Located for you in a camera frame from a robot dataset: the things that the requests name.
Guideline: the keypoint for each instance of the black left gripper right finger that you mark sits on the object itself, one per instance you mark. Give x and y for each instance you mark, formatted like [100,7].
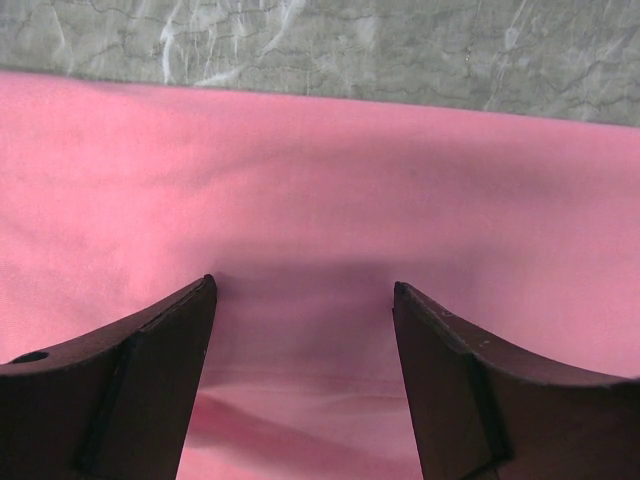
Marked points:
[484,408]

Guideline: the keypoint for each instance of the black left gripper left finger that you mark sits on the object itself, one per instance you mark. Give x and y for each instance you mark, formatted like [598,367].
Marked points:
[114,403]

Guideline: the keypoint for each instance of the pink t shirt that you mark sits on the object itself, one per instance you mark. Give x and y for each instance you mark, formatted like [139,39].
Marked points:
[306,211]

